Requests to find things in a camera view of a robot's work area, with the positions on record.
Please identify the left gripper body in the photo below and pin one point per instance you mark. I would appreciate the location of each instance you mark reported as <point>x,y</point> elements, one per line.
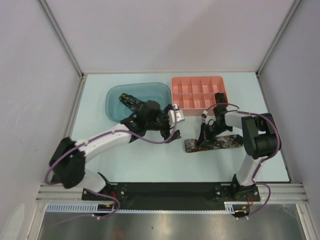
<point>164,128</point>

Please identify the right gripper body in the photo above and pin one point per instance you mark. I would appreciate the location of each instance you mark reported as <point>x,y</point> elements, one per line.
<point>209,132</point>

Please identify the orange floral tie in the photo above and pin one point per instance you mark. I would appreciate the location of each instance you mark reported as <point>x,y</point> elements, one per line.
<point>222,142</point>

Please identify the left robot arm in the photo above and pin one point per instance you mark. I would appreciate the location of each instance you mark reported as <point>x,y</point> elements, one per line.
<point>67,165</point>

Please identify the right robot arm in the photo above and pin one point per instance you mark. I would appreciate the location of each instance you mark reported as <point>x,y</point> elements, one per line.
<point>255,132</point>

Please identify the rolled dark tie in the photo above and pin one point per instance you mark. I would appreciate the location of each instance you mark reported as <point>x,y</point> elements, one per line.
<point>220,97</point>

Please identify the navy yellow patterned tie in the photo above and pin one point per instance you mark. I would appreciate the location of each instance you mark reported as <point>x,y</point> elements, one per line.
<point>131,102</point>

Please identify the pink compartment organizer tray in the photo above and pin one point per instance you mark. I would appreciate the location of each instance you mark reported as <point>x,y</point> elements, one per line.
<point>194,94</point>

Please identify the teal plastic bin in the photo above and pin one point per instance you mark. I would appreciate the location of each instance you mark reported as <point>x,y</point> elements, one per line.
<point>115,110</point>

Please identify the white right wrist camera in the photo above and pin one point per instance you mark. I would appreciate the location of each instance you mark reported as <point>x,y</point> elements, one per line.
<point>205,117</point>

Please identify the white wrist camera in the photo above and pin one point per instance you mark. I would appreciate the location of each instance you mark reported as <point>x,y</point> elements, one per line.
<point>205,117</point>
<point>175,114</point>

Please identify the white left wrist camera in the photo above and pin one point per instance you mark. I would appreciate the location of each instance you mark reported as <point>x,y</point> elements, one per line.
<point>175,114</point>

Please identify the aluminium frame rail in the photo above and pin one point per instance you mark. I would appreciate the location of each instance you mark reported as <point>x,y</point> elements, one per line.
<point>281,193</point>

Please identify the white cable duct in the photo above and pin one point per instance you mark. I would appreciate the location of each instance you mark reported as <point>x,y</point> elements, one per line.
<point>104,208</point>

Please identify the right corner aluminium post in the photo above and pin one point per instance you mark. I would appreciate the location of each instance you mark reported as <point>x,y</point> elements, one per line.
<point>278,36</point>

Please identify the corner aluminium post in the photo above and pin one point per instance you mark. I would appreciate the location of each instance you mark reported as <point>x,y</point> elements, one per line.
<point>49,15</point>
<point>278,36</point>

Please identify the left corner aluminium post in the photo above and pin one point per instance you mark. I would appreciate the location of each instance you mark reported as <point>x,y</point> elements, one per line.
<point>49,15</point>

